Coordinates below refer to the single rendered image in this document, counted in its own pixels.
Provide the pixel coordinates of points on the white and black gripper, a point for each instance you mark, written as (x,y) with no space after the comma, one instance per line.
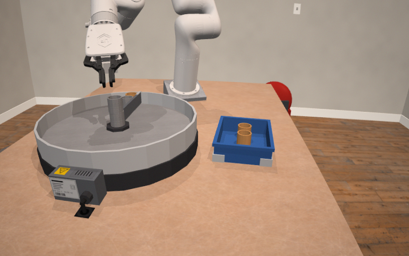
(105,44)

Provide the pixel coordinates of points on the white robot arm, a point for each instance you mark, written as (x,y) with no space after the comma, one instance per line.
(199,20)

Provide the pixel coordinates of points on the grey metal bushing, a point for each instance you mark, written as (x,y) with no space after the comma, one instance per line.
(115,104)
(117,120)
(126,99)

